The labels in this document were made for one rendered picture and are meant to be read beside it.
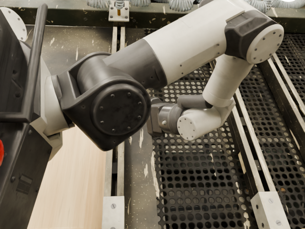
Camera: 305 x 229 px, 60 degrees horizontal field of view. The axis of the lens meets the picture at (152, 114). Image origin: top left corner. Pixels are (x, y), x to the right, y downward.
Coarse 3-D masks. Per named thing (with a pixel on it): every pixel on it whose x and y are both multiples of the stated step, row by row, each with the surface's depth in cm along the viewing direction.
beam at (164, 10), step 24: (0, 0) 134; (24, 0) 136; (48, 0) 137; (72, 0) 139; (48, 24) 140; (72, 24) 141; (96, 24) 141; (144, 24) 143; (168, 24) 144; (288, 24) 149
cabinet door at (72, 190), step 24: (72, 144) 94; (48, 168) 88; (72, 168) 89; (96, 168) 89; (48, 192) 83; (72, 192) 83; (96, 192) 84; (48, 216) 78; (72, 216) 79; (96, 216) 79
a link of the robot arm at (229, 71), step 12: (240, 0) 49; (228, 60) 53; (240, 60) 52; (216, 72) 57; (228, 72) 54; (240, 72) 54; (216, 84) 57; (228, 84) 56; (216, 96) 59; (228, 96) 59
